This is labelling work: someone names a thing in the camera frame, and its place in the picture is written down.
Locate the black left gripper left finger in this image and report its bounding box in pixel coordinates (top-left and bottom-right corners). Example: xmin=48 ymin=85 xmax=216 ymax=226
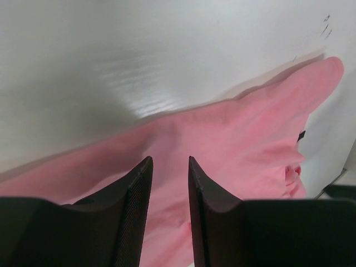
xmin=1 ymin=157 xmax=154 ymax=266

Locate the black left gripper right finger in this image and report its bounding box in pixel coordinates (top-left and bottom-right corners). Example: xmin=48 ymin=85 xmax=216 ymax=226
xmin=188 ymin=157 xmax=355 ymax=266

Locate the light pink t shirt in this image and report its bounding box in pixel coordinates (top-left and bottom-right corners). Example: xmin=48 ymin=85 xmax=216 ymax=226
xmin=1 ymin=57 xmax=344 ymax=266

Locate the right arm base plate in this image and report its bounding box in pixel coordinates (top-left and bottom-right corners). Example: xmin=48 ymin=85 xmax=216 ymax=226
xmin=324 ymin=184 xmax=356 ymax=200

